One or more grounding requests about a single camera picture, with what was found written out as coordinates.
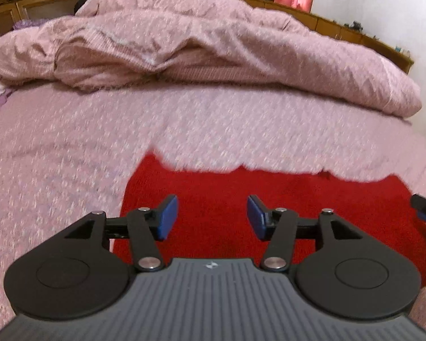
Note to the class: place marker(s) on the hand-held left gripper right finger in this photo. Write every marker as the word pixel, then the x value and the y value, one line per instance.
pixel 256 216

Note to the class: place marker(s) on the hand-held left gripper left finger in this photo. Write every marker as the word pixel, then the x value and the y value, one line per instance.
pixel 168 216

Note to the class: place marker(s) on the red knit sweater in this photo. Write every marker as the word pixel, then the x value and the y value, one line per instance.
pixel 216 191

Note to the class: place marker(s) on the pink bed sheet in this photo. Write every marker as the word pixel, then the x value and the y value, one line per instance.
pixel 74 149

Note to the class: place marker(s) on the pink crumpled duvet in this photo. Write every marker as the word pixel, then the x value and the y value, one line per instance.
pixel 198 35

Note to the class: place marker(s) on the wooden headboard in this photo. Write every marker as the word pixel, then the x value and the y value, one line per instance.
pixel 340 30

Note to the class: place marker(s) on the small dark ornament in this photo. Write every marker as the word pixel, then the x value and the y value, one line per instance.
pixel 355 25

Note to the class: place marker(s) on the wooden cabinet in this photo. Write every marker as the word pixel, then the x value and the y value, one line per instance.
pixel 28 3

